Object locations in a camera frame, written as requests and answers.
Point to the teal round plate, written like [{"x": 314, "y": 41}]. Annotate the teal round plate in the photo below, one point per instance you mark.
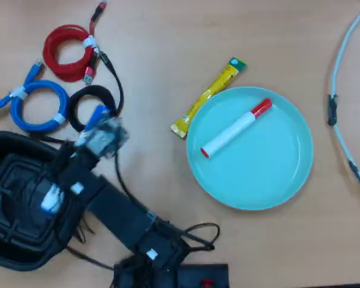
[{"x": 252, "y": 168}]

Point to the red clamp knob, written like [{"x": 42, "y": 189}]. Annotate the red clamp knob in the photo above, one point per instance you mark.
[{"x": 206, "y": 283}]

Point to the yellow stick packet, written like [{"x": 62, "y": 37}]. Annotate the yellow stick packet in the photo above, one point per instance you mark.
[{"x": 219, "y": 82}]

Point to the black plastic tray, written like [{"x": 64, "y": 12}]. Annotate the black plastic tray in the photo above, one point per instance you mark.
[{"x": 6, "y": 180}]

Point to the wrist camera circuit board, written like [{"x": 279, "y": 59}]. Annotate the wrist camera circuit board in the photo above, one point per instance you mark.
[{"x": 108, "y": 138}]

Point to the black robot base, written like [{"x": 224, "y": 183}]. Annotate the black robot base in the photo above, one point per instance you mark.
[{"x": 198, "y": 276}]

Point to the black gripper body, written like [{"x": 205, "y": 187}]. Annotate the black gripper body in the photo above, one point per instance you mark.
[{"x": 79, "y": 172}]

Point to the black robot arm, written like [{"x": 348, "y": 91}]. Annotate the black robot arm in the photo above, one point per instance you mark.
[{"x": 120, "y": 210}]

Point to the red and white marker pen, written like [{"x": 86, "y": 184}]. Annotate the red and white marker pen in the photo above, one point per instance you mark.
[{"x": 231, "y": 132}]

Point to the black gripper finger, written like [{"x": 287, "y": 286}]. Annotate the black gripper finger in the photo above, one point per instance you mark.
[{"x": 64, "y": 156}]

